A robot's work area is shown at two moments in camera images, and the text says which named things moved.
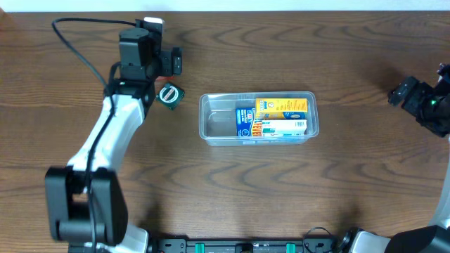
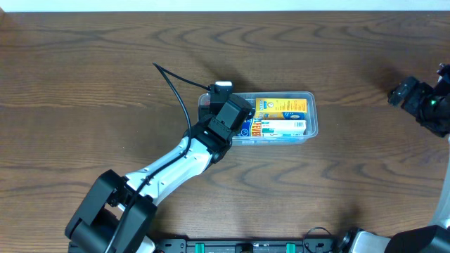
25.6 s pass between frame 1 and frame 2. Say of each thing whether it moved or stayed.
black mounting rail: stayed
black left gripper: moved
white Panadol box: stayed
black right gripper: stayed
